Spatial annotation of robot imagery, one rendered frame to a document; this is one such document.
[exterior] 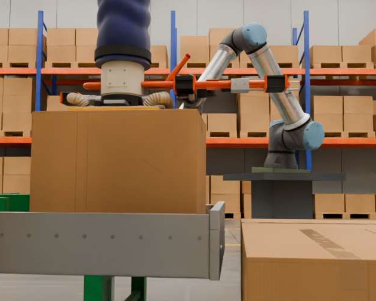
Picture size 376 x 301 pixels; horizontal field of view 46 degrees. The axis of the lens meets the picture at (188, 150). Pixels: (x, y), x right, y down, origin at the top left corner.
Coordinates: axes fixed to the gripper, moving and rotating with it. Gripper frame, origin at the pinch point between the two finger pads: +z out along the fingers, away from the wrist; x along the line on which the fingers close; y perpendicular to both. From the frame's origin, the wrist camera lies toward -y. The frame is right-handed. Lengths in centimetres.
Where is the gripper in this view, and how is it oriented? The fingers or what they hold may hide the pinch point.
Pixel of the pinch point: (191, 85)
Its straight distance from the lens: 176.3
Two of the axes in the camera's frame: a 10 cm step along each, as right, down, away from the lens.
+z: -1.1, -0.9, -9.9
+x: 0.2, -10.0, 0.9
